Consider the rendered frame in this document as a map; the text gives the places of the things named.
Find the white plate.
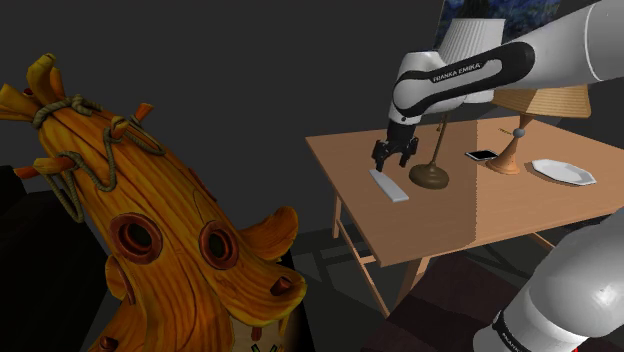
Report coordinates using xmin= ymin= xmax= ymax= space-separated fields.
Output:
xmin=530 ymin=158 xmax=597 ymax=187

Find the wooden table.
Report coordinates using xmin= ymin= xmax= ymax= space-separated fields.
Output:
xmin=305 ymin=115 xmax=624 ymax=318

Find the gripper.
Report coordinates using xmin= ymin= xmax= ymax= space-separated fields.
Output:
xmin=371 ymin=118 xmax=420 ymax=173

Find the white flat bar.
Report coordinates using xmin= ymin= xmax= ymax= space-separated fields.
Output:
xmin=368 ymin=168 xmax=410 ymax=204

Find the table lamp with wooden shade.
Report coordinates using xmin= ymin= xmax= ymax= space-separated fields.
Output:
xmin=485 ymin=84 xmax=593 ymax=176

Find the orange wooden tree trunk figure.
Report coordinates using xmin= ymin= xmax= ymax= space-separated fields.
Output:
xmin=0 ymin=52 xmax=308 ymax=352

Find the table lamp with white shade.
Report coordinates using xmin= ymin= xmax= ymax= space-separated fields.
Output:
xmin=408 ymin=18 xmax=507 ymax=191

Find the black phone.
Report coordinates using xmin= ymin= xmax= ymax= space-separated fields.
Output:
xmin=464 ymin=148 xmax=500 ymax=163

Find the blue wall picture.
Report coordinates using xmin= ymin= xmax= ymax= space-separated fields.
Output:
xmin=433 ymin=0 xmax=577 ymax=50

